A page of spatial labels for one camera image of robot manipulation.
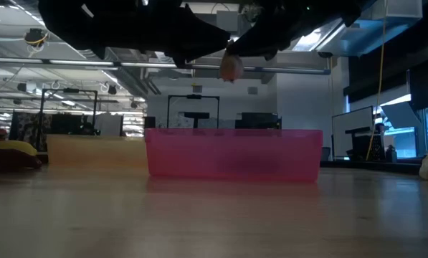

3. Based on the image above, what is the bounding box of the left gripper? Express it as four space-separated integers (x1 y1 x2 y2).
90 0 232 70

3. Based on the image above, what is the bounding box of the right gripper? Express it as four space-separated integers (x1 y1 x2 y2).
226 0 347 62

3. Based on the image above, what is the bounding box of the white garlic bulb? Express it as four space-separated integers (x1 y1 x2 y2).
219 51 244 83

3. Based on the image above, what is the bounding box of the black monitor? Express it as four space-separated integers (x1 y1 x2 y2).
234 112 282 130

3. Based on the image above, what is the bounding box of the ceiling light strip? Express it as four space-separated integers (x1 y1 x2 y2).
0 56 331 75

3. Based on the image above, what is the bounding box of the pink plastic bin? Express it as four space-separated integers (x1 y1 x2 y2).
144 128 324 183

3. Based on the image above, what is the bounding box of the white board panel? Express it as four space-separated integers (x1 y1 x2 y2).
330 105 375 159

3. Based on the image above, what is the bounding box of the black desk stand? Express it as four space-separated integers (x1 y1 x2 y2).
344 125 385 161

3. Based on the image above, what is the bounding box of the orange translucent plastic bin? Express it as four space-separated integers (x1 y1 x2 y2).
46 134 148 168

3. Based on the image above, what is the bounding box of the black gantry frame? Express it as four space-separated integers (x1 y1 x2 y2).
167 94 221 129
39 88 99 144

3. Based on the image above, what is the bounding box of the ceiling ventilation duct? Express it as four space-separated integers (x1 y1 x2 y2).
315 0 424 58

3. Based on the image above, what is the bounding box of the yellow hanging cable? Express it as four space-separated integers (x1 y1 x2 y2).
364 0 387 161

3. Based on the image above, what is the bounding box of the ceiling cable reel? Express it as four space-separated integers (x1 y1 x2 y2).
23 27 49 49

